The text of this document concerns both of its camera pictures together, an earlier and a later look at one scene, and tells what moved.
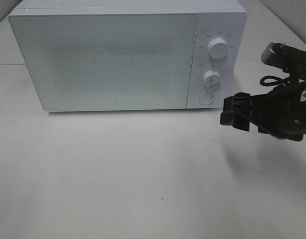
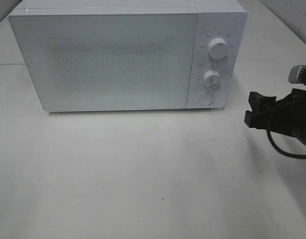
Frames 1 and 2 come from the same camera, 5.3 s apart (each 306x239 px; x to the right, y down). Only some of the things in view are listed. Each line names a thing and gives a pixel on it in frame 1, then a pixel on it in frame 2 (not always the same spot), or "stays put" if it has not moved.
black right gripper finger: [239, 101] to [260, 103]
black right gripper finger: [237, 120] to [254, 120]
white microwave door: [109, 61] stays put
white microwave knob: [212, 78] stays put
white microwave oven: [104, 55] stays put
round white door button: [206, 99] stays put
